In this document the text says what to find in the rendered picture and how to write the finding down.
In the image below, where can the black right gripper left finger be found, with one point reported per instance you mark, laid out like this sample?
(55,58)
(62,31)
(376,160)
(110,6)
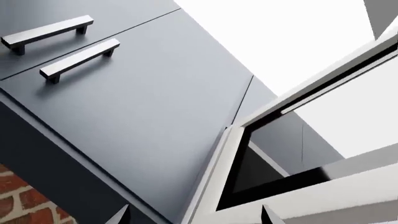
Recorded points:
(122,217)

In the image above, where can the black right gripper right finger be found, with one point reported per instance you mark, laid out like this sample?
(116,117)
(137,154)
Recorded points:
(269,217)

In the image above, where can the white microwave body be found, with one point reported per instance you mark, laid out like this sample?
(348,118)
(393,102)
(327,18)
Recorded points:
(342,193)

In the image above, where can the white microwave door dark window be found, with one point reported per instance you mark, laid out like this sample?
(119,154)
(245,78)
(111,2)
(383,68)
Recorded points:
(230,149)

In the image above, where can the grey cabinet door wide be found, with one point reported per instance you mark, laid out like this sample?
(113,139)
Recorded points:
(140,105)

